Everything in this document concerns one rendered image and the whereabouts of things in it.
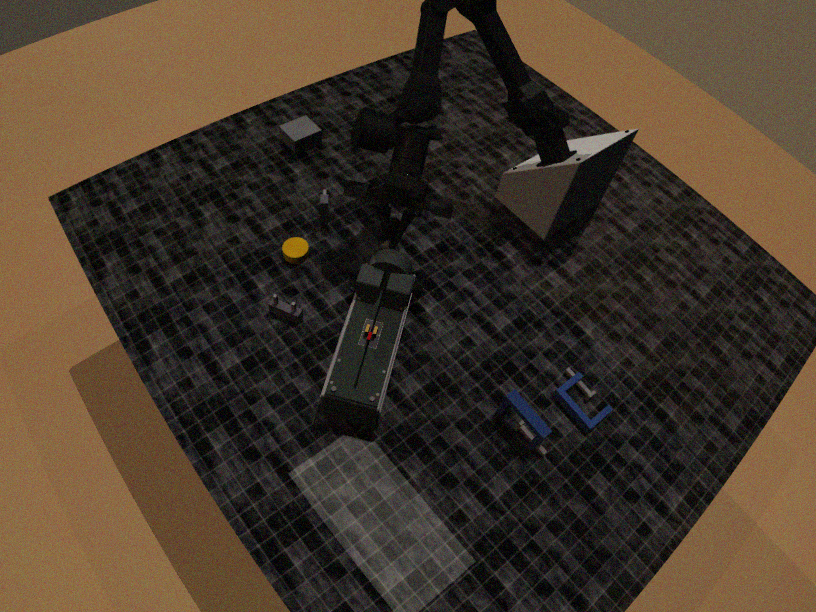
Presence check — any yellow short cylinder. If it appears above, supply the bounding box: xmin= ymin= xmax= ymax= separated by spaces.
xmin=282 ymin=237 xmax=309 ymax=264

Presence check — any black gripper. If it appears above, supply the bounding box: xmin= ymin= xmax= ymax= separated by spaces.
xmin=343 ymin=156 xmax=454 ymax=249

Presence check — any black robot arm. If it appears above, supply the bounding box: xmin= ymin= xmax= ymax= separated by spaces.
xmin=351 ymin=0 xmax=577 ymax=207

